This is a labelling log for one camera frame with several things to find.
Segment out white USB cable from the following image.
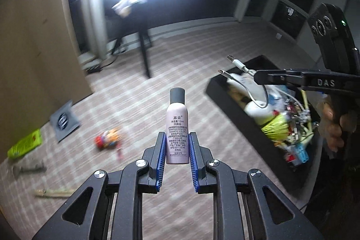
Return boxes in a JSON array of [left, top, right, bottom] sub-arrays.
[[218, 54, 270, 109]]

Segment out pink spray bottle black cap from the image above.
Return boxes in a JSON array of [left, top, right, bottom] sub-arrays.
[[165, 87, 189, 164]]

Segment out green lotion tube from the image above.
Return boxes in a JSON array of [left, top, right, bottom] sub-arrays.
[[7, 129, 43, 159]]

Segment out clutter pile in box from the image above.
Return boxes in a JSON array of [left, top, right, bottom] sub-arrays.
[[219, 70, 314, 168]]

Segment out person's right hand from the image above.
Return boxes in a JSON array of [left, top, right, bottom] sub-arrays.
[[319, 100, 358, 152]]

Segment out colourful red orange toy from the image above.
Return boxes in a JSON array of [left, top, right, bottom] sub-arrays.
[[94, 128, 123, 160]]

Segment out black storage box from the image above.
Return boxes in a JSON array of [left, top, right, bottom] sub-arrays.
[[205, 54, 324, 192]]

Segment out wooden chopsticks in wrapper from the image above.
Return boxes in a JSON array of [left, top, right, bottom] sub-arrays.
[[34, 189, 75, 199]]

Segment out grey pouch with logo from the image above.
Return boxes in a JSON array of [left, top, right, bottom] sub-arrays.
[[49, 100, 81, 142]]

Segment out black table legs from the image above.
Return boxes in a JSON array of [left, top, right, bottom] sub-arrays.
[[111, 22, 153, 78]]

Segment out grey metal tool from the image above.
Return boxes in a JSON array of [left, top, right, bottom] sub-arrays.
[[11, 159, 47, 180]]

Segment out large wooden board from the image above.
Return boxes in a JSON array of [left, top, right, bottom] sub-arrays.
[[1, 0, 92, 159]]

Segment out black power cable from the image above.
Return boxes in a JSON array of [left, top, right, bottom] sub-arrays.
[[84, 53, 125, 75]]

